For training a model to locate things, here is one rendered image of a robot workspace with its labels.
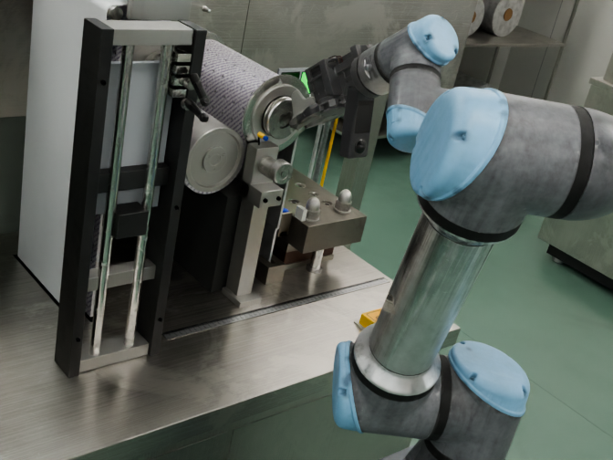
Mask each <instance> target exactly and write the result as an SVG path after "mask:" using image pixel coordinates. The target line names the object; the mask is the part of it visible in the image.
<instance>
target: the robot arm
mask: <svg viewBox="0 0 613 460"><path fill-rule="evenodd" d="M458 48H459V42H458V37H457V35H456V33H455V31H454V29H453V27H452V25H451V24H450V23H449V22H448V21H447V20H446V19H444V18H443V17H442V16H437V15H428V16H425V17H424V18H422V19H420V20H418V21H416V22H411V23H409V24H408V26H406V27H404V28H403V29H401V30H400V31H398V32H397V33H395V34H393V35H392V36H390V37H388V38H386V39H384V40H382V41H381V42H379V43H378V44H377V45H375V46H372V45H354V46H352V47H351V48H350V52H349V53H347V54H346V55H345V56H343V57H342V56H332V57H329V58H324V59H322V60H321V61H319V62H317V63H316V64H315V65H313V66H312V67H310V68H308V69H306V70H305V73H306V79H307V85H308V89H309V93H311V97H309V98H307V99H306V98H304V96H303V95H302V94H301V92H300V91H299V90H295V91H294V92H293V94H292V106H293V118H292V120H291V121H290V122H289V125H290V128H294V129H297V130H298V129H301V128H302V127H303V126H305V129H308V128H311V127H314V126H317V125H320V124H323V123H325V122H328V121H332V120H335V119H337V118H340V117H343V116H344V120H343V128H342V135H341V143H340V150H339V154H340V156H342V157H345V158H348V159H353V158H364V157H366V156H367V155H368V148H369V135H370V128H371V121H372V113H373V107H374V99H375V98H377V97H379V96H381V95H386V94H388V93H389V100H388V109H387V111H386V119H387V139H388V141H389V143H390V145H391V146H392V147H394V148H395V149H397V150H399V151H401V152H408V153H411V159H410V183H411V187H412V189H413V191H414V192H415V193H416V194H417V199H418V203H419V206H420V208H421V210H422V213H421V217H420V219H419V222H418V223H417V225H416V228H415V230H414V233H413V235H412V237H411V240H410V242H409V245H408V247H407V250H406V252H405V254H404V257H403V258H402V261H401V263H400V267H399V269H398V271H397V274H396V276H395V278H394V280H393V282H392V285H391V287H390V291H389V293H388V295H387V297H386V299H385V302H384V304H383V307H382V309H381V311H380V314H379V317H378V319H377V321H376V323H373V324H371V325H369V326H367V327H366V328H365V329H363V330H362V331H361V332H360V333H359V335H358V337H357V339H356V341H355V342H352V341H351V340H348V341H341V342H340V343H339V344H338V345H337V347H336V352H335V359H334V368H333V384H332V409H333V417H334V421H335V423H336V425H337V426H338V427H340V428H342V429H346V430H351V431H357V432H359V433H360V434H364V433H371V434H385V435H393V436H400V437H408V438H416V439H420V440H419V441H418V442H417V444H415V445H414V446H413V447H412V449H411V450H410V451H409V452H408V453H407V455H406V456H405V457H404V459H403V460H505V458H506V456H507V453H508V451H509V448H510V446H511V443H512V441H513V439H514V434H515V432H516V429H517V427H518V424H519V422H520V420H521V417H522V416H523V415H524V414H525V405H526V402H527V399H528V396H529V392H530V383H529V380H528V378H527V376H526V374H525V372H524V370H523V369H522V368H521V367H520V366H519V364H518V363H517V362H515V361H514V360H513V359H512V358H510V357H509V356H507V355H506V354H505V353H503V352H501V351H500V350H498V349H496V348H494V347H492V346H489V345H486V344H483V343H481V342H477V341H470V340H466V341H461V342H460V343H456V344H454V345H453V347H452V348H451V349H450V350H449V354H448V355H441V354H439V353H438V352H439V350H440V348H441V346H442V344H443V342H444V340H445V338H446V337H447V335H448V333H449V331H450V329H451V327H452V324H453V322H454V321H455V319H456V317H457V315H458V314H459V312H460V310H461V308H462V305H463V303H464V301H465V300H466V298H467V296H468V294H469V292H470V291H471V289H472V287H473V284H474V282H475V280H476V278H477V277H478V275H479V273H480V271H481V269H482V268H483V265H484V263H485V261H486V259H487V257H488V256H489V254H490V252H491V250H492V248H493V246H494V244H498V243H502V242H504V241H506V240H508V239H510V238H511V237H513V236H514V234H515V233H516V232H517V231H518V229H519V227H520V225H521V223H522V222H523V221H524V219H525V217H526V216H527V215H528V214H530V215H536V216H542V217H547V218H553V219H562V220H567V221H583V220H590V219H595V218H599V217H602V216H605V215H607V214H611V213H613V116H611V115H609V114H607V113H605V112H602V111H600V110H594V109H590V108H585V107H580V106H573V105H568V104H564V103H558V102H553V101H548V100H543V99H534V98H528V97H524V96H518V95H514V94H508V93H503V92H501V91H500V90H498V89H490V88H485V89H475V88H468V87H457V88H454V89H443V88H441V78H442V66H445V65H447V64H448V63H449V62H450V61H451V60H453V59H454V58H455V56H456V54H457V53H458Z"/></svg>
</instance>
